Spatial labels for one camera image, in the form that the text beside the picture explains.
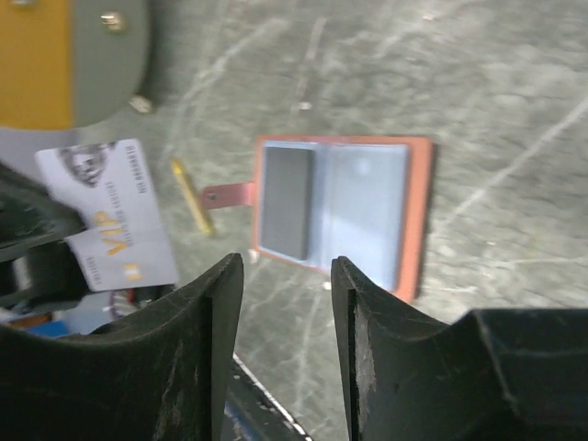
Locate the white cylinder toy with studs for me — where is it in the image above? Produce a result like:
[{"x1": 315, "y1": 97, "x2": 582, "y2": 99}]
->
[{"x1": 1, "y1": 0, "x2": 151, "y2": 130}]

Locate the black credit card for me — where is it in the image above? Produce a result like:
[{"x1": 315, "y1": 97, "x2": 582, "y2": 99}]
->
[{"x1": 259, "y1": 147, "x2": 314, "y2": 260}]

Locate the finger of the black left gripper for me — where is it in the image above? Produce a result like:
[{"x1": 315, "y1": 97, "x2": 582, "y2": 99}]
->
[{"x1": 1, "y1": 164, "x2": 89, "y2": 308}]

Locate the silver VIP card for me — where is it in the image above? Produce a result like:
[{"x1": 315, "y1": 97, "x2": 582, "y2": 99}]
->
[{"x1": 35, "y1": 139, "x2": 178, "y2": 291}]

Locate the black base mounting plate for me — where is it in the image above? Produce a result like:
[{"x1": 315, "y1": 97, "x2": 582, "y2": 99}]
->
[{"x1": 220, "y1": 354, "x2": 313, "y2": 441}]

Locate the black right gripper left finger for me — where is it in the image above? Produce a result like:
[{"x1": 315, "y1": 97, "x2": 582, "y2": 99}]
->
[{"x1": 1, "y1": 254, "x2": 243, "y2": 440}]

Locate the gold pencil stick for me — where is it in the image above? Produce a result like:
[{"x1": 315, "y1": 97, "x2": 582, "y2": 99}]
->
[{"x1": 171, "y1": 158, "x2": 215, "y2": 236}]

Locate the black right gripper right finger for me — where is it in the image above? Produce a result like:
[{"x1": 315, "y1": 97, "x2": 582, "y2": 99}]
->
[{"x1": 331, "y1": 257, "x2": 587, "y2": 440}]

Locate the brown leather card holder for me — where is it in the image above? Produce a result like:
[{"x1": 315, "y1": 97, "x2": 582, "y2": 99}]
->
[{"x1": 201, "y1": 135, "x2": 435, "y2": 302}]

